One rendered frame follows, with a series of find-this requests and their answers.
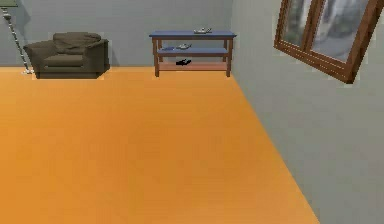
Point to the grey small bowl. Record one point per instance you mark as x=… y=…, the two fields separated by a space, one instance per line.
x=183 y=46

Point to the black flat object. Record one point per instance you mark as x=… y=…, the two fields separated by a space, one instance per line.
x=183 y=62

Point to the blue flat object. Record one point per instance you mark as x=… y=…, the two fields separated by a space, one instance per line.
x=168 y=48

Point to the blue wooden shelf table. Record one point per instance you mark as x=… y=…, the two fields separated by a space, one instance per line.
x=192 y=34

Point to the grey flat dish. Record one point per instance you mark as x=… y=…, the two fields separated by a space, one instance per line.
x=202 y=30

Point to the dark brown armchair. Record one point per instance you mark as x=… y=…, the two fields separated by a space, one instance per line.
x=66 y=55

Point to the brown framed window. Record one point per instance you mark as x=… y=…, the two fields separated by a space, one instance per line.
x=333 y=30

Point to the silver floor lamp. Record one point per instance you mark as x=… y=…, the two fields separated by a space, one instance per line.
x=15 y=36

